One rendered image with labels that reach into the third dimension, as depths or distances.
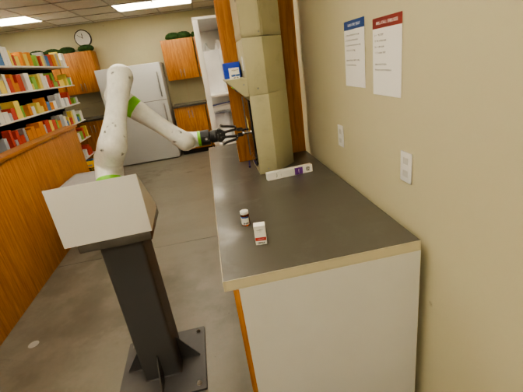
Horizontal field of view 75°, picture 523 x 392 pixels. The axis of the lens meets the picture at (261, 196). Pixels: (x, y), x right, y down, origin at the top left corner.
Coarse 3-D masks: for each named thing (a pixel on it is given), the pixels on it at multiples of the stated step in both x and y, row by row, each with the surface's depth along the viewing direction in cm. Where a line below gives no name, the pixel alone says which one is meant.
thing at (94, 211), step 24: (48, 192) 141; (72, 192) 143; (96, 192) 145; (120, 192) 147; (144, 192) 156; (72, 216) 147; (96, 216) 149; (120, 216) 151; (144, 216) 153; (72, 240) 150; (96, 240) 152
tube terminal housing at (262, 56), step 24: (240, 48) 192; (264, 48) 187; (240, 72) 214; (264, 72) 191; (264, 96) 195; (264, 120) 200; (288, 120) 215; (264, 144) 205; (288, 144) 218; (264, 168) 210
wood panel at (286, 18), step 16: (224, 0) 208; (288, 0) 214; (224, 16) 211; (288, 16) 217; (224, 32) 214; (288, 32) 220; (224, 48) 217; (288, 48) 223; (288, 64) 227; (288, 80) 230; (240, 96) 229; (288, 96) 234; (240, 112) 233; (240, 144) 240; (304, 144) 248; (240, 160) 244
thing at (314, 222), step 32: (224, 160) 254; (224, 192) 190; (256, 192) 184; (288, 192) 178; (320, 192) 172; (352, 192) 166; (224, 224) 152; (288, 224) 144; (320, 224) 140; (352, 224) 137; (384, 224) 133; (224, 256) 127; (256, 256) 124; (288, 256) 121; (320, 256) 118; (352, 256) 117; (384, 256) 119; (224, 288) 113
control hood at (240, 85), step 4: (224, 80) 204; (228, 80) 189; (232, 80) 190; (236, 80) 190; (240, 80) 190; (244, 80) 191; (228, 84) 199; (232, 84) 190; (236, 84) 190; (240, 84) 191; (244, 84) 191; (236, 88) 191; (240, 88) 192; (244, 88) 192; (240, 92) 192; (244, 92) 193; (248, 92) 193
